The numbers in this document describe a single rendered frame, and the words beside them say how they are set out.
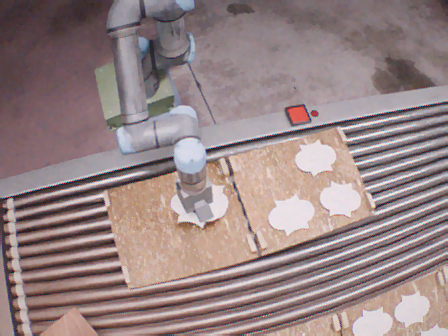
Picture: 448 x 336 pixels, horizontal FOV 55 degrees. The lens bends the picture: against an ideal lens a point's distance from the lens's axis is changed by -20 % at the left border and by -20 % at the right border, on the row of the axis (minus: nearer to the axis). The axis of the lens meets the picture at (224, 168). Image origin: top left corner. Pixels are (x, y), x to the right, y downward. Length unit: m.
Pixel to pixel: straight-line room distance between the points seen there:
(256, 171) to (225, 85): 1.44
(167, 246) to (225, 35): 2.03
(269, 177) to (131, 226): 0.46
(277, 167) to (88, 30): 2.26
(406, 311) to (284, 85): 1.90
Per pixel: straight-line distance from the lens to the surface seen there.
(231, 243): 1.55
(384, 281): 1.60
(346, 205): 1.63
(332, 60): 3.28
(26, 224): 1.74
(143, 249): 1.57
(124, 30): 1.30
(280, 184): 1.64
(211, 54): 3.21
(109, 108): 1.82
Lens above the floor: 2.39
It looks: 61 degrees down
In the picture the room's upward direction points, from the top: 1 degrees counter-clockwise
